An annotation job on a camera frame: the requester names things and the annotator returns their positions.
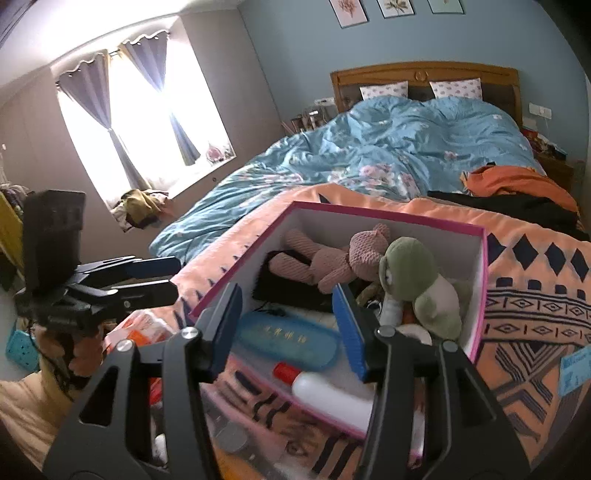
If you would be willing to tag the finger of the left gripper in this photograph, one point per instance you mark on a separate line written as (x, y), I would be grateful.
(143, 295)
(154, 267)

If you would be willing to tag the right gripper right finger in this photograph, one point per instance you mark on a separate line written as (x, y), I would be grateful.
(383, 356)

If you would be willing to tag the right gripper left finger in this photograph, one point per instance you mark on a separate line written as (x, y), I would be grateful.
(193, 356)

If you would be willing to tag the green frog plush toy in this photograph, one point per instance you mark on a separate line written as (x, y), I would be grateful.
(409, 272)

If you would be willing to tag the watch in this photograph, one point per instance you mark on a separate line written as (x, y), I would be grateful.
(234, 439)

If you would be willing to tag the pink knitted bunny plush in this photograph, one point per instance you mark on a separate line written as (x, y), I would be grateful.
(330, 266)

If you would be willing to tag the person's left hand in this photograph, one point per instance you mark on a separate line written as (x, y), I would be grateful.
(87, 351)

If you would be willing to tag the orange snack package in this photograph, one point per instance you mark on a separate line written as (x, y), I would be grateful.
(142, 327)

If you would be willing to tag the white bottle in basket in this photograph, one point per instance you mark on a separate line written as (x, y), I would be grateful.
(392, 312)

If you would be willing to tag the clothes pile on windowsill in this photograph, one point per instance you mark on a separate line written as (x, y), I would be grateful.
(139, 209)

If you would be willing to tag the white bottle red cap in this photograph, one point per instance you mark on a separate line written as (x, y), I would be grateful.
(314, 391)

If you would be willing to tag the teal plastic basket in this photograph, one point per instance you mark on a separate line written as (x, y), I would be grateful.
(21, 350)

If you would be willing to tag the blue glasses case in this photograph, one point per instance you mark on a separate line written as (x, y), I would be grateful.
(288, 338)

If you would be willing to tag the pink cardboard storage box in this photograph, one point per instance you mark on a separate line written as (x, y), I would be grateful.
(460, 411)

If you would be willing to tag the black cloth in box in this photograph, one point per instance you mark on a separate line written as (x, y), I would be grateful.
(272, 288)

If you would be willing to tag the orange patterned blanket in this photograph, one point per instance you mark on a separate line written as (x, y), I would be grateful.
(537, 311)

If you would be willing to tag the blue paper card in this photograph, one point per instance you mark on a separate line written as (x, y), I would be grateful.
(575, 370)

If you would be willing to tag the left purple curtain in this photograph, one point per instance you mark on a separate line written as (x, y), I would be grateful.
(87, 84)

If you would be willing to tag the purple curtain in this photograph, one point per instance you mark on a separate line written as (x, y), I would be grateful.
(87, 84)
(148, 54)

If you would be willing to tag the blue floral duvet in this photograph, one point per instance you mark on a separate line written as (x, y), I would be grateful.
(386, 147)

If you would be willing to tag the right purple curtain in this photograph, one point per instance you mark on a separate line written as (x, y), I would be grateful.
(148, 54)

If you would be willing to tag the left polka dot pillow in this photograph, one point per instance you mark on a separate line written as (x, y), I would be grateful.
(396, 89)

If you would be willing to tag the polka dot pillow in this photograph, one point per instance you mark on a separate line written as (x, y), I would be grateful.
(469, 88)
(396, 89)

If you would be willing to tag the right polka dot pillow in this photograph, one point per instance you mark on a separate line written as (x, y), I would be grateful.
(469, 88)

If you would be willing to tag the wooden bed headboard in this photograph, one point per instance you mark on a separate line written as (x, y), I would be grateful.
(500, 85)

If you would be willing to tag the left framed flower picture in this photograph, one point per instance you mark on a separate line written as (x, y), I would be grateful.
(349, 12)

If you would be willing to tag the framed flower picture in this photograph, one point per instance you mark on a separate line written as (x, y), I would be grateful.
(396, 8)
(349, 12)

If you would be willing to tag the middle framed flower picture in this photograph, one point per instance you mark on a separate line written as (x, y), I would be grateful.
(396, 8)

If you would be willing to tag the right framed leaf picture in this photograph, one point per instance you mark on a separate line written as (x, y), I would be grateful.
(446, 7)

